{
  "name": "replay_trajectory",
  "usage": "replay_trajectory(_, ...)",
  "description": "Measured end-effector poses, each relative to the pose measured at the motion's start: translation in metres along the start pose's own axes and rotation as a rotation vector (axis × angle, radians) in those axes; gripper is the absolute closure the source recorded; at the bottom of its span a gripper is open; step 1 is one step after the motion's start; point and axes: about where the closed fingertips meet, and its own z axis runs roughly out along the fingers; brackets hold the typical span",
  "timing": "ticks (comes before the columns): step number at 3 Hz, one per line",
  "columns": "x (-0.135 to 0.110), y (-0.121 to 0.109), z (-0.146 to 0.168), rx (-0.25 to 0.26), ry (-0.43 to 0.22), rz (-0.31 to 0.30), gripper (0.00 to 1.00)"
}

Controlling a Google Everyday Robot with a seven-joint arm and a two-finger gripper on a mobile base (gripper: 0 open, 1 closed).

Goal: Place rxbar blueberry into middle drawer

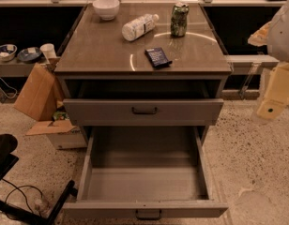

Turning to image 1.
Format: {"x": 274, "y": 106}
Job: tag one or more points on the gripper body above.
{"x": 282, "y": 37}

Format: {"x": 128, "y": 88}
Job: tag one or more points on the dark blue rxbar wrapper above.
{"x": 157, "y": 57}

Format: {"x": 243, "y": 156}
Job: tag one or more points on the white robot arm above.
{"x": 275, "y": 35}

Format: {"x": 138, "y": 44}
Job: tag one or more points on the grey drawer cabinet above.
{"x": 99, "y": 63}

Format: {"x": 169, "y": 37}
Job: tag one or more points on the grey open lower drawer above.
{"x": 144, "y": 168}

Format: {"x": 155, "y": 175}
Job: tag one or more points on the grey upper drawer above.
{"x": 171, "y": 112}

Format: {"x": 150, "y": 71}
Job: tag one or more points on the crushed green can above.
{"x": 180, "y": 13}

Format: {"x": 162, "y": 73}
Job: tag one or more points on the white plastic bottle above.
{"x": 139, "y": 26}

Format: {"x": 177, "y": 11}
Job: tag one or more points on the white ceramic bowl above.
{"x": 106, "y": 9}

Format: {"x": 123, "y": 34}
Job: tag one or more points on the green snack packet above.
{"x": 59, "y": 116}

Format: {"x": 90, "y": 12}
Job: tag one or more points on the open cardboard box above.
{"x": 62, "y": 134}

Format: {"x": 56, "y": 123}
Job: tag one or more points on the white paper cup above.
{"x": 48, "y": 50}

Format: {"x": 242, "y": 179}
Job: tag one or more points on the brown paper bag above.
{"x": 40, "y": 95}

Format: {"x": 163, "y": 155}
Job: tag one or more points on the dark blue bowl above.
{"x": 29, "y": 55}

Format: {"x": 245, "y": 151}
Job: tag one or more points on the grey side shelf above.
{"x": 17, "y": 69}

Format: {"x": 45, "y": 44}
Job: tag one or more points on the blue patterned bowl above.
{"x": 7, "y": 52}

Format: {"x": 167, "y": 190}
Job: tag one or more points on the black upper drawer handle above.
{"x": 144, "y": 112}

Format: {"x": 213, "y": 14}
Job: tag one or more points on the black drawer handle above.
{"x": 148, "y": 214}
{"x": 144, "y": 112}

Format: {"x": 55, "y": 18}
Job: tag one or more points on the black lower drawer handle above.
{"x": 148, "y": 214}

